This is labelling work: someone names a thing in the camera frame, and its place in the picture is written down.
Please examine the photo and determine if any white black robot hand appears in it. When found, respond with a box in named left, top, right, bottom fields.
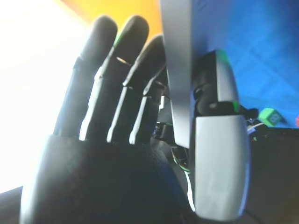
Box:
left=18, top=14, right=252, bottom=224

